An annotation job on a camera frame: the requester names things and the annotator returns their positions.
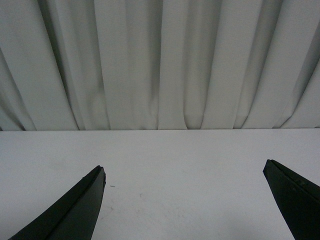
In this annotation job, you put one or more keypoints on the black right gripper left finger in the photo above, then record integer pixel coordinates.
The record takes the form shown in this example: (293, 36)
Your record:
(73, 216)

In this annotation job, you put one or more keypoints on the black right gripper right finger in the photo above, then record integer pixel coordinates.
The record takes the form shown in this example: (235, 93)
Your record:
(297, 198)

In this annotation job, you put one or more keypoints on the grey pleated curtain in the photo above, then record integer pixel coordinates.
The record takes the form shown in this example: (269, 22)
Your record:
(159, 64)

